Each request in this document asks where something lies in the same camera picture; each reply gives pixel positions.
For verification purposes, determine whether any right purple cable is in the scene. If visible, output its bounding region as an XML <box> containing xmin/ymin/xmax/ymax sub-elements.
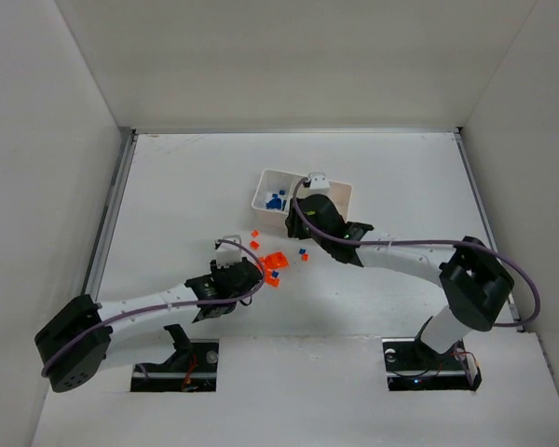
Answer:
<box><xmin>292</xmin><ymin>175</ymin><xmax>540</xmax><ymax>327</ymax></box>

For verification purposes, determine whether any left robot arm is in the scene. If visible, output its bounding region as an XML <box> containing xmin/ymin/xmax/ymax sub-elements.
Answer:
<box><xmin>34</xmin><ymin>258</ymin><xmax>266</xmax><ymax>393</ymax></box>

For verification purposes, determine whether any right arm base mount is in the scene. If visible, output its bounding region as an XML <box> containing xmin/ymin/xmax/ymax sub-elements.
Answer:
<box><xmin>382</xmin><ymin>320</ymin><xmax>483</xmax><ymax>392</ymax></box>

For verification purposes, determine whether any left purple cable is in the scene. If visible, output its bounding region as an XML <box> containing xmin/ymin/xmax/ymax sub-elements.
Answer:
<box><xmin>40</xmin><ymin>237</ymin><xmax>266</xmax><ymax>378</ymax></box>

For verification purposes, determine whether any purple cable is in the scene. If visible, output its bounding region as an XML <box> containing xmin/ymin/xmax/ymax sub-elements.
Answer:
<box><xmin>292</xmin><ymin>175</ymin><xmax>540</xmax><ymax>327</ymax></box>
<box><xmin>40</xmin><ymin>237</ymin><xmax>266</xmax><ymax>378</ymax></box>

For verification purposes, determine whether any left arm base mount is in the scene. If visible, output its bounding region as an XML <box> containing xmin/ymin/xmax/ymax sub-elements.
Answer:
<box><xmin>130</xmin><ymin>324</ymin><xmax>220</xmax><ymax>393</ymax></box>

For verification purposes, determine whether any large orange round lego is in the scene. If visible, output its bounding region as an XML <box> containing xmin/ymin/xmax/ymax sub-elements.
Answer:
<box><xmin>265</xmin><ymin>251</ymin><xmax>290</xmax><ymax>270</ymax></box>

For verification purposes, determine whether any large blue arch lego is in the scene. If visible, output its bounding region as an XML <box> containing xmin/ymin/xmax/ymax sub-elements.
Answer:
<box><xmin>266</xmin><ymin>196</ymin><xmax>285</xmax><ymax>210</ymax></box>

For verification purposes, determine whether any white three-compartment container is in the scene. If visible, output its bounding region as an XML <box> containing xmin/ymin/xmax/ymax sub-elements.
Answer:
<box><xmin>252</xmin><ymin>169</ymin><xmax>352</xmax><ymax>228</ymax></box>

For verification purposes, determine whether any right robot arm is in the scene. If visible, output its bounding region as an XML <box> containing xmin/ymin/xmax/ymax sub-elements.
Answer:
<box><xmin>285</xmin><ymin>194</ymin><xmax>514</xmax><ymax>355</ymax></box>

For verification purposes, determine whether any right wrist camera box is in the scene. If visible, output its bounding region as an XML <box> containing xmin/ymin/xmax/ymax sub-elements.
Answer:
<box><xmin>304</xmin><ymin>172</ymin><xmax>331</xmax><ymax>196</ymax></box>

